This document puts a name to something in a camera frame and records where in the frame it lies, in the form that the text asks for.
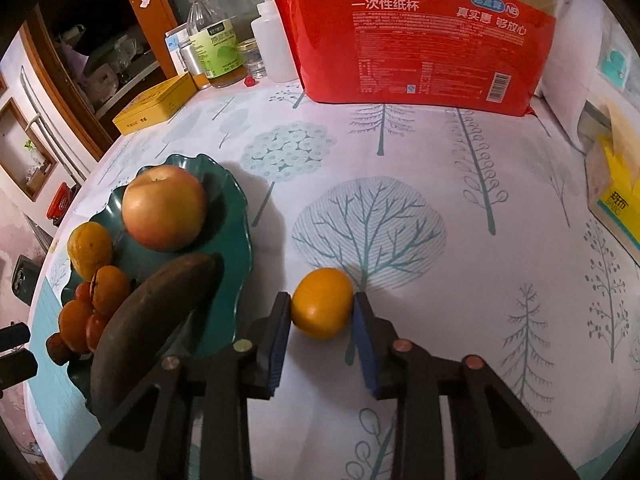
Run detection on red paper cup package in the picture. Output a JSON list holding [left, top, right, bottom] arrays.
[[270, 0, 571, 117]]

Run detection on dull orange tangerine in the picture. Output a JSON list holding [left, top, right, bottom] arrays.
[[67, 221, 115, 281]]

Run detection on small silver cap bottle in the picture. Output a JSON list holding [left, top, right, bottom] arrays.
[[177, 40, 198, 76]]

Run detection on red cherry tomato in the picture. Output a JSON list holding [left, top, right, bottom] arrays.
[[85, 312, 108, 353]]

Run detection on dark brown jujube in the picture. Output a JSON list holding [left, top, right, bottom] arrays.
[[46, 332, 71, 365]]

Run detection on black phone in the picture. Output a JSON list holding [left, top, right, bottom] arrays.
[[12, 255, 38, 306]]

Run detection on red apple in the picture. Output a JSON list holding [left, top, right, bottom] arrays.
[[122, 165, 208, 252]]

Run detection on small clear glass jar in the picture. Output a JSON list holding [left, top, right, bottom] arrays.
[[237, 38, 269, 80]]

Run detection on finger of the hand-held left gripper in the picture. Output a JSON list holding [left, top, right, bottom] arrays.
[[0, 350, 38, 398], [0, 324, 29, 356]]

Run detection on yellow tin box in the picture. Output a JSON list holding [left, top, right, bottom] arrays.
[[112, 72, 198, 136]]

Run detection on green wavy plate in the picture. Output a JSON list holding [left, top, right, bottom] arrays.
[[60, 154, 253, 413]]

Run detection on red plastic item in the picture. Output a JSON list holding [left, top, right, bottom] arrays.
[[47, 182, 76, 221]]

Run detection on overripe dark banana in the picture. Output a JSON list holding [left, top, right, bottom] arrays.
[[90, 253, 221, 416]]

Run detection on wooden glass door cabinet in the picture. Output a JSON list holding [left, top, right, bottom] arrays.
[[30, 0, 181, 146]]

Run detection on large orange tangerine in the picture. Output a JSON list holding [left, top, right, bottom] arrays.
[[90, 265, 132, 317]]

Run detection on green label glass bottle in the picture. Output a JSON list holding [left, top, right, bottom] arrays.
[[186, 0, 247, 90]]

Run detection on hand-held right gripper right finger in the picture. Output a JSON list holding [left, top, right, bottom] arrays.
[[351, 291, 583, 480]]

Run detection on yellow-orange tangerine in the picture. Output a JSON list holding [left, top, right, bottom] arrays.
[[291, 267, 355, 340]]

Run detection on small orange tangerine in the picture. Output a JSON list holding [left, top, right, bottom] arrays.
[[58, 300, 96, 352]]

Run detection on yellow tissue pack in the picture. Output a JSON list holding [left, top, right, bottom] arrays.
[[585, 102, 640, 251]]

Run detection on white squeeze wash bottle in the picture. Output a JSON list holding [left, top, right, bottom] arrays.
[[210, 0, 300, 83]]

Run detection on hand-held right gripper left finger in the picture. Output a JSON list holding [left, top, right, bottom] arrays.
[[62, 291, 292, 480]]

